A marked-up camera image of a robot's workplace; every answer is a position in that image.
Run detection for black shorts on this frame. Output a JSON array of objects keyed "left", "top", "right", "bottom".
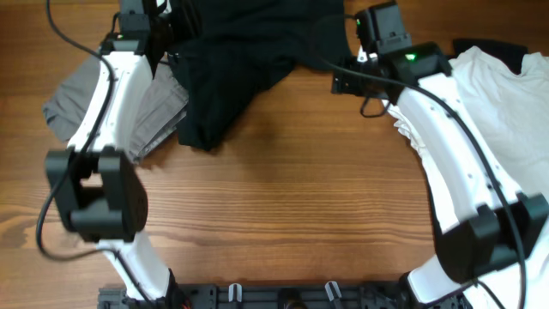
[{"left": 170, "top": 0, "right": 351, "bottom": 151}]

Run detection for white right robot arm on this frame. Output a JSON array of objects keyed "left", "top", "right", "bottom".
[{"left": 334, "top": 2, "right": 548, "bottom": 308}]

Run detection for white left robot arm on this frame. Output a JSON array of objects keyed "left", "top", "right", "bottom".
[{"left": 35, "top": 1, "right": 190, "bottom": 308}]

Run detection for grey folded shorts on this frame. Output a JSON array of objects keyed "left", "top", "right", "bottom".
[{"left": 42, "top": 57, "right": 189, "bottom": 163}]

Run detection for black garment under white shirt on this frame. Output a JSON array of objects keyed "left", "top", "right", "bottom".
[{"left": 452, "top": 38, "right": 528, "bottom": 75}]

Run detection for white t-shirt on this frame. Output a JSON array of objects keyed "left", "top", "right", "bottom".
[{"left": 389, "top": 46, "right": 548, "bottom": 308}]

